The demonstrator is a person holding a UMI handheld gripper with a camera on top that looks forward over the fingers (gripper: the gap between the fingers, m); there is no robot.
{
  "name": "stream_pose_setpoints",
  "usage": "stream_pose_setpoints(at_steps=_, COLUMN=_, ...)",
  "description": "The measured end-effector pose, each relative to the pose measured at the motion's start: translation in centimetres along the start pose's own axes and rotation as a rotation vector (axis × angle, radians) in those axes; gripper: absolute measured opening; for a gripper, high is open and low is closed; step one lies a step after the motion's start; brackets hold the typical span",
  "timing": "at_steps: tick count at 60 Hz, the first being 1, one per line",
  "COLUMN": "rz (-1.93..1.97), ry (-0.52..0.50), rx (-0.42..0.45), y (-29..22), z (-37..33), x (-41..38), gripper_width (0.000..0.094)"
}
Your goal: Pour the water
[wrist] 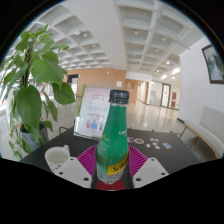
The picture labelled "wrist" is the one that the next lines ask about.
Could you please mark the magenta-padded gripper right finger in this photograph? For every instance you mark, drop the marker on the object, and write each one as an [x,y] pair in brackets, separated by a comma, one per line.
[150,171]

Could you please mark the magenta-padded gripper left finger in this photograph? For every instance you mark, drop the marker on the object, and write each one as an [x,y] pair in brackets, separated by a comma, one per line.
[75,171]

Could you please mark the green plastic drink bottle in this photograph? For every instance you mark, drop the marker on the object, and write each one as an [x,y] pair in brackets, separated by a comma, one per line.
[113,140]

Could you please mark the white dotted mug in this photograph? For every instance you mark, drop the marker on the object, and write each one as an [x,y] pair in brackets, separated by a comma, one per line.
[56,160]

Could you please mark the small white sticker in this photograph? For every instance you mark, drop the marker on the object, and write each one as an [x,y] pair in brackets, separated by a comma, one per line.
[157,146]
[148,145]
[154,139]

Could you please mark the blue rectangular sticker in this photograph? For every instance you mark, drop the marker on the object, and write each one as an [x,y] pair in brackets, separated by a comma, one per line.
[167,145]

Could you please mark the round green-rimmed sticker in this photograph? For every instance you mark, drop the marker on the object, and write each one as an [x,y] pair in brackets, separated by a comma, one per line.
[139,141]

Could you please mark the clear acrylic sign stand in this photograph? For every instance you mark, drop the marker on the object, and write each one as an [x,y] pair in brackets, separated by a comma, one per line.
[93,113]

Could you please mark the long white bench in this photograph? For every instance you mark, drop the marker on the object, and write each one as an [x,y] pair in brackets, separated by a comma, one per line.
[210,130]

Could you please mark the green leafy potted plant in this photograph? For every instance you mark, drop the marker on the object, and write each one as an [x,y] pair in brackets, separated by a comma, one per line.
[30,103]

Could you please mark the framed landscape picture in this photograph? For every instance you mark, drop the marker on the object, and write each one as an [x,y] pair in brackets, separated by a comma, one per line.
[215,65]

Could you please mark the recessed ceiling lights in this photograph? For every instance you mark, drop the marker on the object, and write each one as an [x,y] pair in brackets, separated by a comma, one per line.
[136,32]

